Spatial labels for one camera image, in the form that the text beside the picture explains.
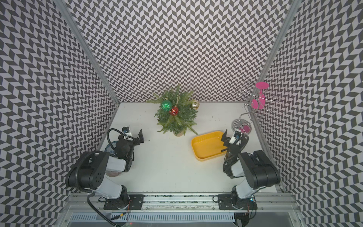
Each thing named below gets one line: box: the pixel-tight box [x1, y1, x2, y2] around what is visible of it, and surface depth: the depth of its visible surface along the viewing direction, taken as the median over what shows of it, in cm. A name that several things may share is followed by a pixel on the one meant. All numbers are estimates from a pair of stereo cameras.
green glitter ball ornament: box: [161, 99, 173, 112], surface depth 69 cm
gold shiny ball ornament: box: [192, 99, 200, 110], surface depth 79 cm
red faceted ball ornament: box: [169, 106, 180, 116], surface depth 72 cm
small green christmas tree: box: [146, 84, 199, 138], surface depth 78 cm
